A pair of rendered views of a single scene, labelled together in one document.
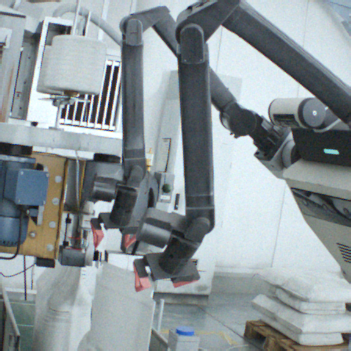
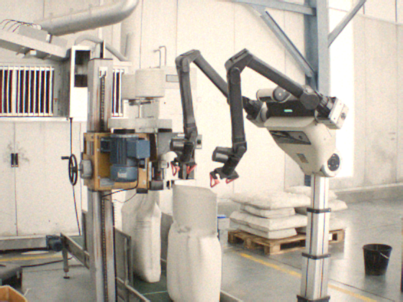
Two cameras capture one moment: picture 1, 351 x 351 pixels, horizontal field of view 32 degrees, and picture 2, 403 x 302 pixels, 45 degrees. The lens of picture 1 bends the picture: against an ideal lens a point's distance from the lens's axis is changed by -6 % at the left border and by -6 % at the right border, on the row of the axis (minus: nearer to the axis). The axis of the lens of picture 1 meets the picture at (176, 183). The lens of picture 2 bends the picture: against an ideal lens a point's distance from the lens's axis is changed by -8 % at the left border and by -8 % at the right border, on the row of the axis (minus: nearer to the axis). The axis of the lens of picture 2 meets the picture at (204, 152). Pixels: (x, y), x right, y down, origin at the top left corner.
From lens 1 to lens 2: 115 cm
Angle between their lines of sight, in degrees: 8
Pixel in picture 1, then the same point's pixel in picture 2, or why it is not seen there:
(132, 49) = (184, 73)
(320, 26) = (245, 21)
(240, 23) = (253, 64)
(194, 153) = (237, 120)
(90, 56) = (159, 78)
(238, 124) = not seen: hidden behind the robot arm
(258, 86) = not seen: hidden behind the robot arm
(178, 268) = (231, 172)
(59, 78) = (145, 91)
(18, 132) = (131, 122)
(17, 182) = (137, 147)
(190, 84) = (234, 91)
